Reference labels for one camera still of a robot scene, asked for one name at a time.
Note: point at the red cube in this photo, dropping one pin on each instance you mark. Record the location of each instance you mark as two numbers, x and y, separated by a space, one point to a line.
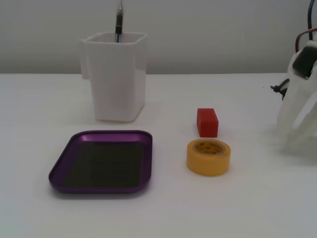
207 124

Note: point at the purple metal tray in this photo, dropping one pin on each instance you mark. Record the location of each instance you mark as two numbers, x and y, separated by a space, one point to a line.
106 161

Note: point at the black pen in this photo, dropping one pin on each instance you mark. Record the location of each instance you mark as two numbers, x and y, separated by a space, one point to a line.
119 19

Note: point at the white plastic pen holder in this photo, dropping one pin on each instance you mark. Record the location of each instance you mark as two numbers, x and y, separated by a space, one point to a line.
116 79

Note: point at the yellow tape roll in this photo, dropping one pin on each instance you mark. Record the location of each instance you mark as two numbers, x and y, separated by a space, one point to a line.
205 163

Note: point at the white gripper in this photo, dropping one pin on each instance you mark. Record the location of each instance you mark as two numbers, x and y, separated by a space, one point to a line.
296 99

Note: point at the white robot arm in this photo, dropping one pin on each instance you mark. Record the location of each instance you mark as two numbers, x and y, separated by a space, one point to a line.
305 60

